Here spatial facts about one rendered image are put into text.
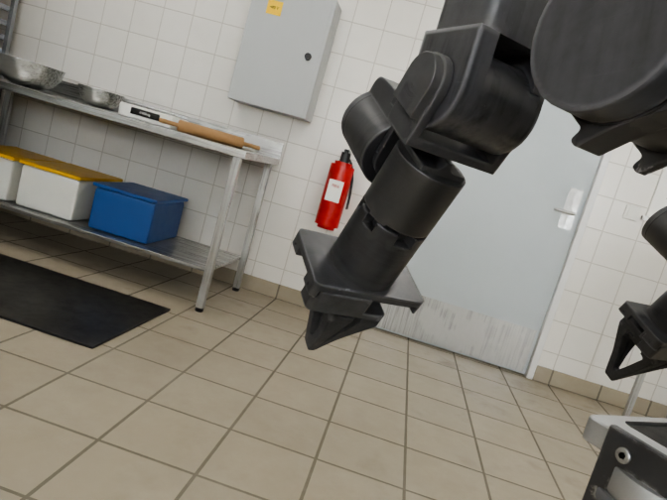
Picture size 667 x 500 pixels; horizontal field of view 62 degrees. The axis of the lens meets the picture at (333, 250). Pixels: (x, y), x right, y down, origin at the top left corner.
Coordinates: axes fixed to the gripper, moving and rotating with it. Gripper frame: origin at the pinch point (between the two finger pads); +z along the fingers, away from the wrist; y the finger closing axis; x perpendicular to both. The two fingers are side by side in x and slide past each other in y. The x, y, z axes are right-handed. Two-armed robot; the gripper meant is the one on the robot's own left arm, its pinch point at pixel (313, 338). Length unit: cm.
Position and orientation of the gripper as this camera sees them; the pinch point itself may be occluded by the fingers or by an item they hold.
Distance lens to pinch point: 50.2
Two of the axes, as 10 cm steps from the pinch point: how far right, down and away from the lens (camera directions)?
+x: 2.5, 6.6, -7.0
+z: -4.5, 7.3, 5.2
